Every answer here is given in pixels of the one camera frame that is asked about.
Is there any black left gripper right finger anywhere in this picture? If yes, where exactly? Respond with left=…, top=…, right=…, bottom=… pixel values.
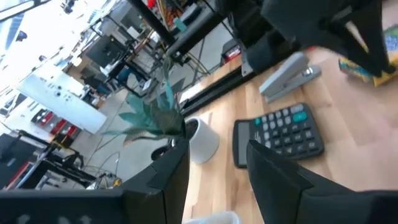
left=246, top=139, right=354, bottom=224

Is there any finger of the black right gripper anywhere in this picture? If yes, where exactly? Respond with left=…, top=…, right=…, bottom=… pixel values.
left=319, top=21, right=387, bottom=78
left=366, top=0, right=398, bottom=76

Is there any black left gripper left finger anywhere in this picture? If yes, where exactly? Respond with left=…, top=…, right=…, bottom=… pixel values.
left=119, top=138, right=191, bottom=224

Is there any yellow green crayon box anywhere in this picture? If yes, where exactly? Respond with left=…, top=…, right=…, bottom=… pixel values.
left=338, top=24, right=398, bottom=88

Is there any black calculator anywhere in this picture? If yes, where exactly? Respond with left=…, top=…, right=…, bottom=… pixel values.
left=232, top=102, right=325, bottom=170

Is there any white plant pot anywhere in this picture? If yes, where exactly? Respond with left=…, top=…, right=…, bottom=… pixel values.
left=172, top=116, right=221, bottom=166

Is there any grey stapler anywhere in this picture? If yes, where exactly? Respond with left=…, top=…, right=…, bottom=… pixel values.
left=258, top=51, right=323, bottom=105

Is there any green artificial plant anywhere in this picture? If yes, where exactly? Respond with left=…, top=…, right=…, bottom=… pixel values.
left=101, top=55, right=188, bottom=147

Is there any small teal block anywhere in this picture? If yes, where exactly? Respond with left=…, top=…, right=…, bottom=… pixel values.
left=173, top=17, right=188, bottom=32

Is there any white pillar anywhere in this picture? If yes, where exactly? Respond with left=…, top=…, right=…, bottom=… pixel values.
left=17, top=73, right=108, bottom=135

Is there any black aluminium table frame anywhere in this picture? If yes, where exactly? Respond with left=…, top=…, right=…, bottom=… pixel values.
left=179, top=67, right=259, bottom=118

